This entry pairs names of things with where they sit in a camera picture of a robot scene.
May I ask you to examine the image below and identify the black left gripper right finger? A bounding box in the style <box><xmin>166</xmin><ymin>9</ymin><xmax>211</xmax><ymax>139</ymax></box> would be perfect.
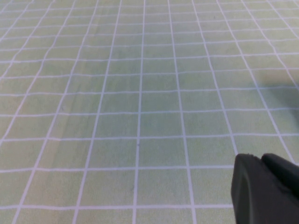
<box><xmin>260</xmin><ymin>153</ymin><xmax>299</xmax><ymax>196</ymax></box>

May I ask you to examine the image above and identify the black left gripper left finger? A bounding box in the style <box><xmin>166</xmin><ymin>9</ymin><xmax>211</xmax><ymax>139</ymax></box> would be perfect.
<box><xmin>230</xmin><ymin>153</ymin><xmax>299</xmax><ymax>224</ymax></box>

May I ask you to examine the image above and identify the green white-checked tablecloth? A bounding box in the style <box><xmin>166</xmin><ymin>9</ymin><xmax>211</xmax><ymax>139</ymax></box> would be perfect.
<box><xmin>0</xmin><ymin>0</ymin><xmax>299</xmax><ymax>224</ymax></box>

